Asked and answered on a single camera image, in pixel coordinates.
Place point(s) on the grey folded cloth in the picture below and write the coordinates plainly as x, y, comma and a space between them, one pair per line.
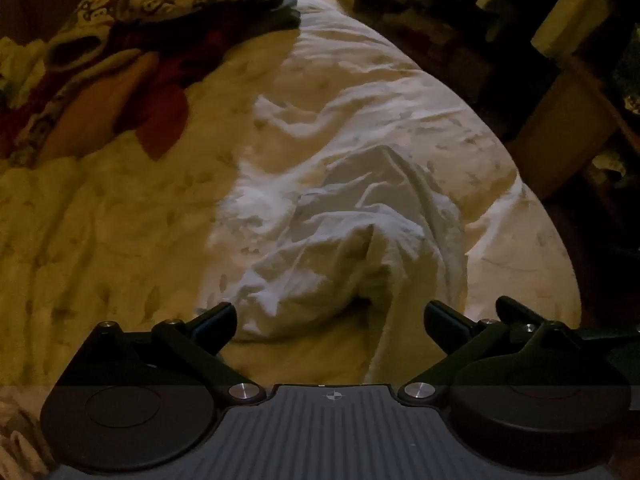
280, 20

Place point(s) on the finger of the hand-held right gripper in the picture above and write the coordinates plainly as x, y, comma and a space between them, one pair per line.
517, 310

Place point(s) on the orange cloth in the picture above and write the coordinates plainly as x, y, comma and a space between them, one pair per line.
100, 110

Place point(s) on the small white garment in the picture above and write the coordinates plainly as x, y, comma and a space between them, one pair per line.
350, 250

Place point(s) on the dark red cloth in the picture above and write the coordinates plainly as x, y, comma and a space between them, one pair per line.
165, 115

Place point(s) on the dark wooden furniture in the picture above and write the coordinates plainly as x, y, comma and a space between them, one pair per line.
400, 0

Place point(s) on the hanging light garment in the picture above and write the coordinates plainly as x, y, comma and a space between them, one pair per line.
565, 15

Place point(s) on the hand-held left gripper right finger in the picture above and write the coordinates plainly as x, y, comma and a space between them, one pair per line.
442, 325

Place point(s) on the wooden stool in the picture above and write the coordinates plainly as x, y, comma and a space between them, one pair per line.
555, 125

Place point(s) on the floral cream bed sheet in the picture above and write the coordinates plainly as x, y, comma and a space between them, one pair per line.
150, 235

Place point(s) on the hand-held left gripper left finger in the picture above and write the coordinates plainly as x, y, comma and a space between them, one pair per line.
219, 318

